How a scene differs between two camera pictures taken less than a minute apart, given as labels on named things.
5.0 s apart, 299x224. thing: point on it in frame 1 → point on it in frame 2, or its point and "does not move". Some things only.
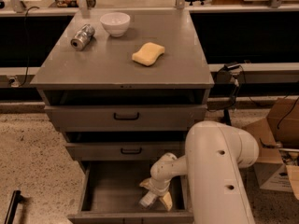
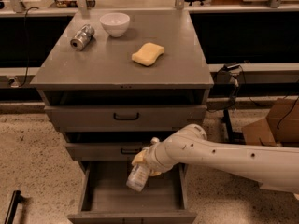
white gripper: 158,188 → 154,159
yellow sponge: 148,53 does not move
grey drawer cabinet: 126,86 does not move
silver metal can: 82,37 does not move
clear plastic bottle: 148,199 → 137,176
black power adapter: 231,67 does not move
